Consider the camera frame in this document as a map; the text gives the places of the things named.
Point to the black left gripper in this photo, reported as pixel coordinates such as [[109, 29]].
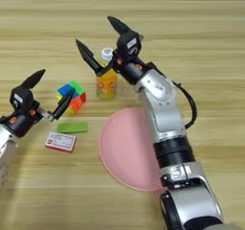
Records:
[[19, 123]]

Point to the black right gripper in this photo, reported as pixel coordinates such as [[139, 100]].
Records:
[[130, 69]]

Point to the colourful puzzle cube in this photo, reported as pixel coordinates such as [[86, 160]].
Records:
[[78, 101]]

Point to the orange juice bottle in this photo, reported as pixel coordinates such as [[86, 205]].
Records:
[[106, 87]]

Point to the pink round plate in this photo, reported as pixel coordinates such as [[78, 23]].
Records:
[[127, 147]]

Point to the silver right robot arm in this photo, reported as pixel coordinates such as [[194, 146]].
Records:
[[159, 103]]

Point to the black box with white label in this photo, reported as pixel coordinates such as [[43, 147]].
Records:
[[129, 47]]

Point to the green rectangular block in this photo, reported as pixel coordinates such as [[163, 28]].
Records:
[[72, 128]]

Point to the small pink white card box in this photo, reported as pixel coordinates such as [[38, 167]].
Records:
[[60, 142]]

